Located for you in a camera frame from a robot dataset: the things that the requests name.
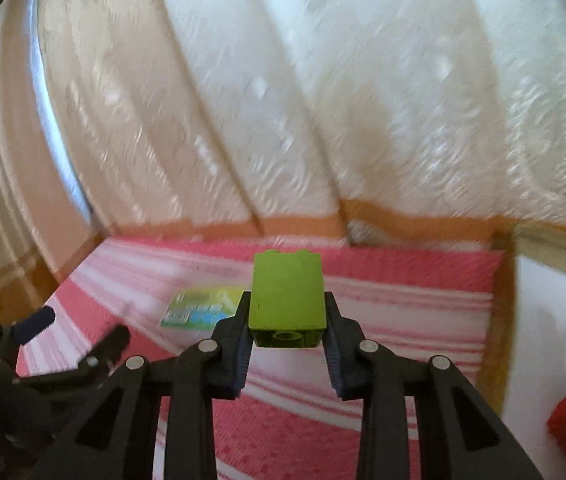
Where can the green printed packet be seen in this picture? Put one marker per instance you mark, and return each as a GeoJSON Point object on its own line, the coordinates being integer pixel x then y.
{"type": "Point", "coordinates": [198, 310]}

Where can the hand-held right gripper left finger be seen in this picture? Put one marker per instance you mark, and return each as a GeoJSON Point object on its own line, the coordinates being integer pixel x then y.
{"type": "Point", "coordinates": [233, 365]}

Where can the pink striped cloth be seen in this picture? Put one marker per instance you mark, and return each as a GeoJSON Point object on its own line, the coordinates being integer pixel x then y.
{"type": "Point", "coordinates": [288, 430]}

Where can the cream patterned curtain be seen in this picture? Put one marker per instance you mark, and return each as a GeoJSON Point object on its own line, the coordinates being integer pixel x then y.
{"type": "Point", "coordinates": [313, 85]}

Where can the white paper lining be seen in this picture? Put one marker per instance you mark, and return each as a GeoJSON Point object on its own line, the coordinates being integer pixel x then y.
{"type": "Point", "coordinates": [538, 340]}

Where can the gold metal tin box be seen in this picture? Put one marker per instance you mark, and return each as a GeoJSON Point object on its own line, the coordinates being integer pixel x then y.
{"type": "Point", "coordinates": [495, 310]}

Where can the green building block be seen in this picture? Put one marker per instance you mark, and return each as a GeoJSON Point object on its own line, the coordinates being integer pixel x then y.
{"type": "Point", "coordinates": [288, 300]}

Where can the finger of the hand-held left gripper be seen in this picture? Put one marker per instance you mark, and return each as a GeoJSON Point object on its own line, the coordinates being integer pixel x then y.
{"type": "Point", "coordinates": [35, 322]}
{"type": "Point", "coordinates": [103, 350]}

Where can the red building block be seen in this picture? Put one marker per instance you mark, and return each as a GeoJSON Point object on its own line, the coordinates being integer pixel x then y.
{"type": "Point", "coordinates": [565, 417]}

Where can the beige checked curtain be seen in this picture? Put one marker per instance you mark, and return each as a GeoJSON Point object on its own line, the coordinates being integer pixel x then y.
{"type": "Point", "coordinates": [18, 185]}

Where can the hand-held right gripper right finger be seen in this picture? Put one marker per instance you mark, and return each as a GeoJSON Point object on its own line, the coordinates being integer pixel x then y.
{"type": "Point", "coordinates": [337, 365]}

